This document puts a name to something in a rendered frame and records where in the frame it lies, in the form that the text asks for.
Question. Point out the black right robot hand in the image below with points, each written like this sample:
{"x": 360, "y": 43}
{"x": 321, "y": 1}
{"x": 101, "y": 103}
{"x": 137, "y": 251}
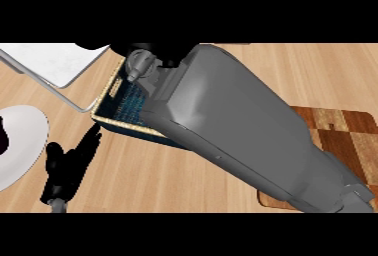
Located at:
{"x": 167, "y": 50}

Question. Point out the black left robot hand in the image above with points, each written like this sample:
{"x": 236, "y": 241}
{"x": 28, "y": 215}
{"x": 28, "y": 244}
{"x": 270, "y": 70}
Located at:
{"x": 68, "y": 166}

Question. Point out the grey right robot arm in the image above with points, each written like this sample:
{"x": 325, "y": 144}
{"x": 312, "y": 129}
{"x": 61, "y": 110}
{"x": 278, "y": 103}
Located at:
{"x": 236, "y": 126}

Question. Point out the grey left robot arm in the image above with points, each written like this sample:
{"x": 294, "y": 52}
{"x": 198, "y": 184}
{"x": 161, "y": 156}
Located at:
{"x": 58, "y": 206}

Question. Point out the dark blue wicker-rimmed basket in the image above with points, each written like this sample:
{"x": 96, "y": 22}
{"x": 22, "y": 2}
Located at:
{"x": 123, "y": 103}

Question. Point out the checkered wooden cutting board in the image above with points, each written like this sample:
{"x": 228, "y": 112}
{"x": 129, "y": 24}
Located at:
{"x": 347, "y": 130}

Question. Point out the white plate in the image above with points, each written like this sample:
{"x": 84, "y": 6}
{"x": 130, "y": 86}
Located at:
{"x": 24, "y": 146}

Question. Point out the dark purple vegetable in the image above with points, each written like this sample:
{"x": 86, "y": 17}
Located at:
{"x": 3, "y": 135}

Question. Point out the white slab with grey rim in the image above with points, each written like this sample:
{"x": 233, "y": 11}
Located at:
{"x": 49, "y": 61}

